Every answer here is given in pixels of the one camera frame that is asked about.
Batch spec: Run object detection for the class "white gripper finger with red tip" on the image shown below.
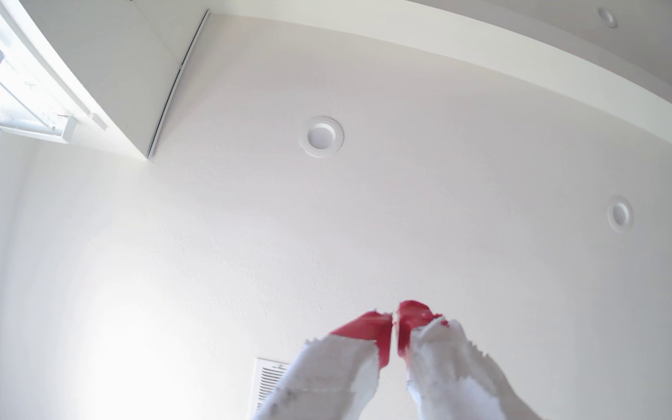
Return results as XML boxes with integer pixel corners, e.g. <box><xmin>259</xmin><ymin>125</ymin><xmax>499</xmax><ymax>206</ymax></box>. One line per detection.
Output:
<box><xmin>397</xmin><ymin>300</ymin><xmax>542</xmax><ymax>420</ymax></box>
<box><xmin>254</xmin><ymin>311</ymin><xmax>394</xmax><ymax>420</ymax></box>

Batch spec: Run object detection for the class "white air vent grille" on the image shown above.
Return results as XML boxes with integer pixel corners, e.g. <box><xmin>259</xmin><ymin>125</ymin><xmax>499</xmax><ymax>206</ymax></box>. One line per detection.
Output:
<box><xmin>252</xmin><ymin>357</ymin><xmax>291</xmax><ymax>418</ymax></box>

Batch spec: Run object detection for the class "thin grey ceiling track strip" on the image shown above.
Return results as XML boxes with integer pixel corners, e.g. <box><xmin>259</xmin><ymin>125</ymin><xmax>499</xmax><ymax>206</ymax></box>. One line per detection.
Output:
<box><xmin>146</xmin><ymin>9</ymin><xmax>211</xmax><ymax>159</ymax></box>

